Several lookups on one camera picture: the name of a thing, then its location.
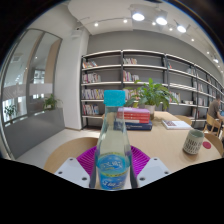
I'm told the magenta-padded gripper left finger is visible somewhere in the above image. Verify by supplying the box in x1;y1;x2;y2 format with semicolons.
54;145;100;190

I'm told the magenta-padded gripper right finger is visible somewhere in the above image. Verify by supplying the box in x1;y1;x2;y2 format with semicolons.
129;145;172;190

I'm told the clear bottle with blue cap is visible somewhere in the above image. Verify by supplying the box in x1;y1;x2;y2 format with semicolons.
94;89;133;191

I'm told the dark blue book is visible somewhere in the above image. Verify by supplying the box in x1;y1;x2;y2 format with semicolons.
124;120;154;131

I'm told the grey-green mug with oval pattern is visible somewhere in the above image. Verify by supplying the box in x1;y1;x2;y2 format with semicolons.
182;128;205;156

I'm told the red book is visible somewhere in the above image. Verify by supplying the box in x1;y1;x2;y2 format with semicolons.
116;112;151;120
117;118;151;125

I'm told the pink book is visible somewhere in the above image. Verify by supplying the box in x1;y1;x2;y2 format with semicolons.
117;107;151;115

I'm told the small potted plant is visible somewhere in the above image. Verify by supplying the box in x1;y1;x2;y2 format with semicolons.
42;94;63;112
3;104;18;122

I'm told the potted green leafy plant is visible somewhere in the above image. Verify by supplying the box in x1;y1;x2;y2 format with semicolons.
124;78;180;121

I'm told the person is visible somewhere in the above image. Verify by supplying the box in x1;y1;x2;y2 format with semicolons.
207;94;224;132

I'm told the grey shelf unit with books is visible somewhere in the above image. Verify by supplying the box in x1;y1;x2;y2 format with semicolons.
80;49;224;130

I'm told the group of round ceiling lights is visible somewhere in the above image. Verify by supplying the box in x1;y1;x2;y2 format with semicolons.
93;11;221;65

